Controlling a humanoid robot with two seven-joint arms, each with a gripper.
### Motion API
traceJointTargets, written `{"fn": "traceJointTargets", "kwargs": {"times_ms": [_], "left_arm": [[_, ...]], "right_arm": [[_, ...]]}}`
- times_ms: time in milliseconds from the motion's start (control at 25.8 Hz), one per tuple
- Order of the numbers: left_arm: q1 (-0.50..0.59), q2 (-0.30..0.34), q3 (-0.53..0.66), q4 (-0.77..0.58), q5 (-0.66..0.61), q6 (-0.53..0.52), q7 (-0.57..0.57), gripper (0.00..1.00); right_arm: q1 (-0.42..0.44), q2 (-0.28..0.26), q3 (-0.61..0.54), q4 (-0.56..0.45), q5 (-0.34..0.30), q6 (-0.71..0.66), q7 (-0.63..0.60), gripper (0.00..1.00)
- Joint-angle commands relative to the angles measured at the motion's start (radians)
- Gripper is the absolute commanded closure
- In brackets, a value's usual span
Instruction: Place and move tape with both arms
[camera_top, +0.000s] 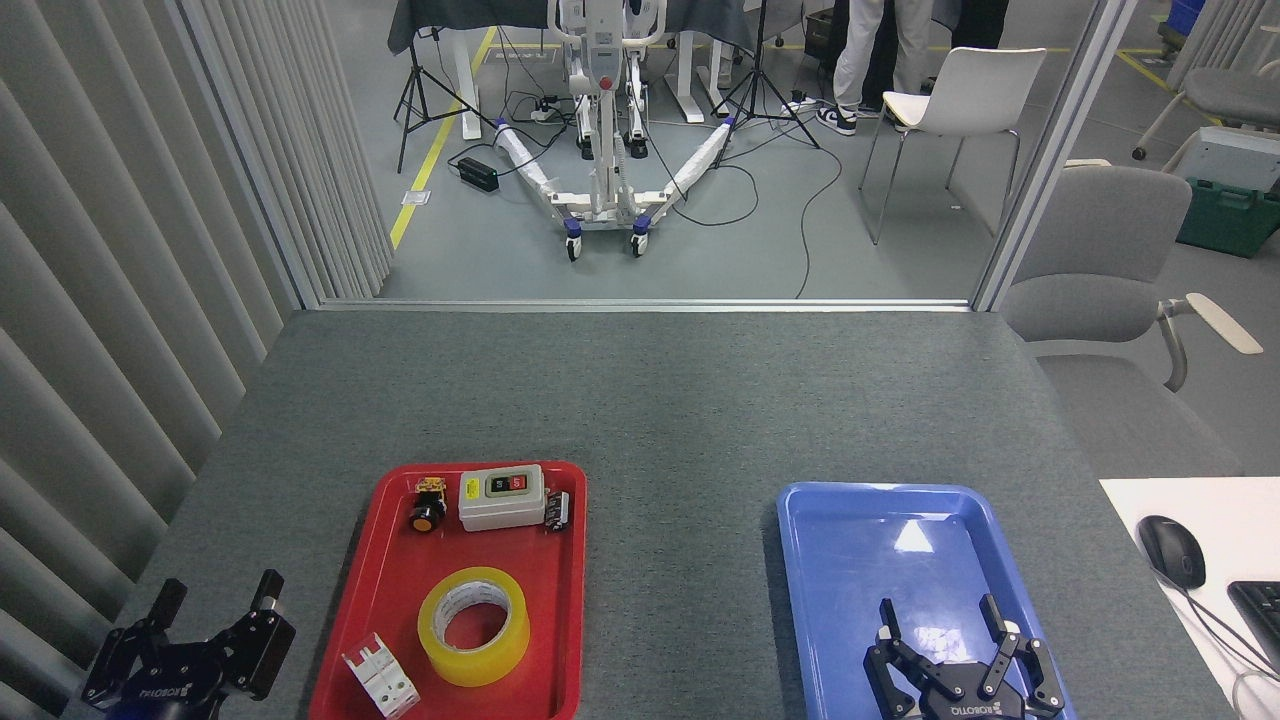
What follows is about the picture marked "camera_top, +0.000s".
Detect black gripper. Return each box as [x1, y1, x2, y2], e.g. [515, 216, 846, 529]
[864, 595, 1066, 720]
[82, 570, 296, 720]

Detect yellow tape roll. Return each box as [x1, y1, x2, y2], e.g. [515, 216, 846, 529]
[417, 566, 531, 688]

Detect blue plastic tray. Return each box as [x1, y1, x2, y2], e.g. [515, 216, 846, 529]
[777, 481, 1079, 720]

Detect white circuit breaker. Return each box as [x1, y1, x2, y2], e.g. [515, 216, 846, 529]
[342, 632, 421, 719]

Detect black computer mouse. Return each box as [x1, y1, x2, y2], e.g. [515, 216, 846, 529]
[1137, 515, 1207, 591]

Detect black yellow push button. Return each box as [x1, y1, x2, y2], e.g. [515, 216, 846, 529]
[408, 478, 448, 534]

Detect black keyboard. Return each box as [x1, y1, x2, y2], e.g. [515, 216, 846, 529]
[1227, 580, 1280, 673]

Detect white desk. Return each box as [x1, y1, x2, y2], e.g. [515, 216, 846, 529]
[1100, 477, 1280, 720]

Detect red plastic tray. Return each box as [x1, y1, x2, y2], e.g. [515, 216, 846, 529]
[308, 460, 589, 720]

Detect grey vertical blinds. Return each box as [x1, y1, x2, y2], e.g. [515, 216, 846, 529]
[0, 0, 396, 720]

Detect grey office chair with armrest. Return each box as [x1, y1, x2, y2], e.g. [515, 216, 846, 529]
[1000, 165, 1266, 479]

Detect green storage bin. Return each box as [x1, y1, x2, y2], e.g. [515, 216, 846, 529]
[1175, 178, 1280, 259]

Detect grey box lid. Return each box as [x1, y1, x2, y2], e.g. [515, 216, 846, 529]
[1165, 127, 1280, 193]

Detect white plastic chair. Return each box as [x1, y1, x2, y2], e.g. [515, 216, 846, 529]
[858, 47, 1048, 246]

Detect black tripod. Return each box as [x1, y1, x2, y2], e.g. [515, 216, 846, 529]
[712, 0, 821, 166]
[393, 25, 498, 174]

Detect white wheeled stand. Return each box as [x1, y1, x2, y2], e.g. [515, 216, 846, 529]
[492, 0, 736, 263]

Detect grey chair on castors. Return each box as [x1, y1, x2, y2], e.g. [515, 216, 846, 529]
[1132, 62, 1280, 161]

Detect table with dark cloth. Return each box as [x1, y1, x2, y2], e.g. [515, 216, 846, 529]
[388, 0, 831, 141]

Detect mouse cable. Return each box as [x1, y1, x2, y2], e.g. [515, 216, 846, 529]
[1160, 575, 1280, 713]

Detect grey push-button switch box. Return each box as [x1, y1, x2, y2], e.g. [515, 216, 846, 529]
[458, 464, 547, 533]

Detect long black floor cable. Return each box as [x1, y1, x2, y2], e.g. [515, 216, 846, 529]
[668, 120, 846, 299]

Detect silver floor rail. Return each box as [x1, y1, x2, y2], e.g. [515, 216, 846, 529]
[318, 297, 973, 313]

